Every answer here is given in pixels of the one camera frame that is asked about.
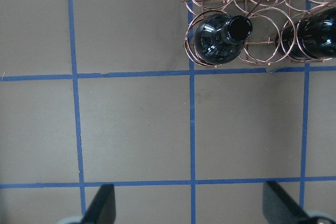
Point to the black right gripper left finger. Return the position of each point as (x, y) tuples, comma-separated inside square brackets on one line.
[(102, 208)]

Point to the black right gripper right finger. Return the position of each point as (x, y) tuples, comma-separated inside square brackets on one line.
[(279, 206)]

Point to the copper wire wine basket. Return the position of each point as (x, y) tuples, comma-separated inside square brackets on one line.
[(276, 24)]

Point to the dark wine bottle in basket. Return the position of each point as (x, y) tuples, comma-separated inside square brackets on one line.
[(220, 38)]

